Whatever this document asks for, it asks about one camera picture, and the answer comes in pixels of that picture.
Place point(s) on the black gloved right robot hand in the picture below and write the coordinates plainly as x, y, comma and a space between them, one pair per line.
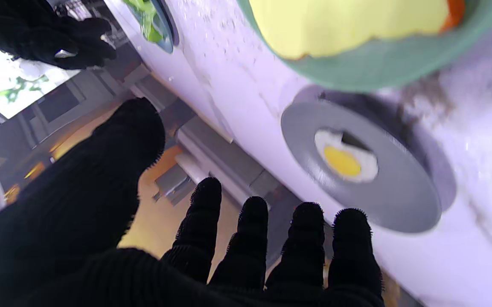
28, 30

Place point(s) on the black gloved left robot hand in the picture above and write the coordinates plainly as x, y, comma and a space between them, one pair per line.
58, 221

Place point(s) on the green toy lettuce leaf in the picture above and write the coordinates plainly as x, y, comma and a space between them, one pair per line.
147, 21

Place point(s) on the toy fried egg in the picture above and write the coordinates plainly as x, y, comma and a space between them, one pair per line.
344, 162

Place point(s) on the yellow toy bread slice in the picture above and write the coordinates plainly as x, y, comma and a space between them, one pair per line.
348, 25

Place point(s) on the dark teal round plate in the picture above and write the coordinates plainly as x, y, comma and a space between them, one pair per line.
168, 30

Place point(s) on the grey round plate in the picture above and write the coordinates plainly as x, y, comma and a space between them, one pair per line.
399, 196

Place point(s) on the light green round plate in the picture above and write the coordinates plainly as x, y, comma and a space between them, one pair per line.
382, 72

